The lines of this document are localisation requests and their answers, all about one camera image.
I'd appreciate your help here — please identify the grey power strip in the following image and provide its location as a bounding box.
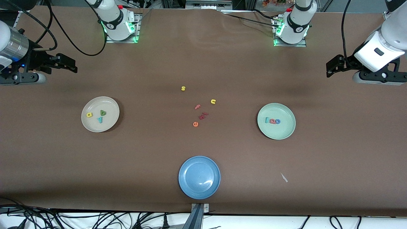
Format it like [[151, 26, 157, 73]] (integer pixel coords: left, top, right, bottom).
[[185, 0, 233, 10]]

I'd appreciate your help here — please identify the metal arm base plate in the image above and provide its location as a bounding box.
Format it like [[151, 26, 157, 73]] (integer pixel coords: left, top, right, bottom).
[[272, 16, 307, 47], [106, 12, 141, 44]]

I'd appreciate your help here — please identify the beige brown plate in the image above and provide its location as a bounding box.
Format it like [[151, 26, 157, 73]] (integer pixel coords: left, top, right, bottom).
[[81, 96, 120, 133]]

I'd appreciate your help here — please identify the metal table edge bracket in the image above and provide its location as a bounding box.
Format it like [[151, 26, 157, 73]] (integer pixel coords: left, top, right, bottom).
[[183, 203, 210, 229]]

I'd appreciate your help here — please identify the brown table cover sheet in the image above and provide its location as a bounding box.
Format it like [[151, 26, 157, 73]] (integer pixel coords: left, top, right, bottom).
[[0, 6, 407, 217]]

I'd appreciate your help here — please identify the orange decoration object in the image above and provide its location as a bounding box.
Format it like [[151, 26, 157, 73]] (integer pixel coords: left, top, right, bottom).
[[262, 0, 294, 7]]

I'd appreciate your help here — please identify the blue plate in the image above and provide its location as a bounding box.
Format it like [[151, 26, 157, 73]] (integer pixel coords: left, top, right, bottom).
[[178, 156, 221, 200]]

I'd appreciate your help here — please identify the light green plate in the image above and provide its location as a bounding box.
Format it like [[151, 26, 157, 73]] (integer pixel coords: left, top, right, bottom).
[[257, 103, 296, 140]]

